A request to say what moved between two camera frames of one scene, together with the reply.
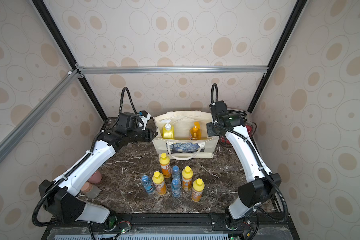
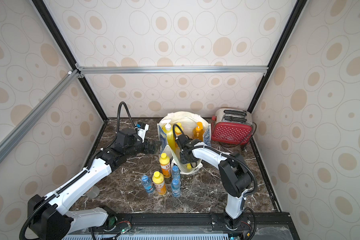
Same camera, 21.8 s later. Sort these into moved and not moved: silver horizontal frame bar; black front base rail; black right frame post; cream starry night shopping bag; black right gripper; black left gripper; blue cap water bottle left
Moved: black right gripper; cream starry night shopping bag; black left gripper
Not moved: black right frame post; silver horizontal frame bar; blue cap water bottle left; black front base rail
